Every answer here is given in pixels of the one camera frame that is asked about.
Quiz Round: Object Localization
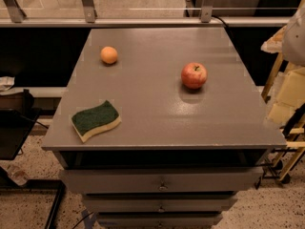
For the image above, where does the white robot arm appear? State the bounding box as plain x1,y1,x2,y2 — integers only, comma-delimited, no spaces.
282,5,305,67

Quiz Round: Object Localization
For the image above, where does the red apple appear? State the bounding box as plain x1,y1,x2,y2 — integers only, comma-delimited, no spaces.
181,62,208,90

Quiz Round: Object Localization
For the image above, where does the grey drawer cabinet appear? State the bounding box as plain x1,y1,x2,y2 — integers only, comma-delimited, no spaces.
41,27,288,229

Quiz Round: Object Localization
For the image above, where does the green yellow sponge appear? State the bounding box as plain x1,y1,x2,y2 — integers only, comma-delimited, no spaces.
71,100,121,143

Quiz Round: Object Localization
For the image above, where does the orange fruit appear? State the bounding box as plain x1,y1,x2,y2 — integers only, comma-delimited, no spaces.
100,47,118,65

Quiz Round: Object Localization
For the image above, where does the middle grey drawer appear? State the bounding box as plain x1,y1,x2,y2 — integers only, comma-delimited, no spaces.
83,194,237,213

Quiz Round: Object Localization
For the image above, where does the grey drawer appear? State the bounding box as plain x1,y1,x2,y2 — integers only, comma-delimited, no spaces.
59,167,262,194
96,213,222,228
83,194,237,213

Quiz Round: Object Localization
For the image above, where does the top grey drawer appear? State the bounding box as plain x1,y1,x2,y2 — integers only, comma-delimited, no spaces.
59,167,262,194

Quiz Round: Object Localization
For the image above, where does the bottom grey drawer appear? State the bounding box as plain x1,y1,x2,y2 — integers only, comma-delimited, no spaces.
96,213,222,228

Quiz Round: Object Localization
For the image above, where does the black side table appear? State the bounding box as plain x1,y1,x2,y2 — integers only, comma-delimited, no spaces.
0,108,41,160

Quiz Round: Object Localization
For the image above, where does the white crumpled cloth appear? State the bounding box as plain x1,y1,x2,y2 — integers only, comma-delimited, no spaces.
0,76,14,92

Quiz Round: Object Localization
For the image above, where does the metal railing with glass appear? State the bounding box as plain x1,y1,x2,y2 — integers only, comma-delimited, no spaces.
0,0,304,28

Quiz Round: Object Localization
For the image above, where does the black cable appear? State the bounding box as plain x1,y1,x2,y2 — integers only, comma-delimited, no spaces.
212,14,242,54

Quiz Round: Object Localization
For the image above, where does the black floor frame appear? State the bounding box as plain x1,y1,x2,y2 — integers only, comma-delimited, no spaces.
0,168,65,229

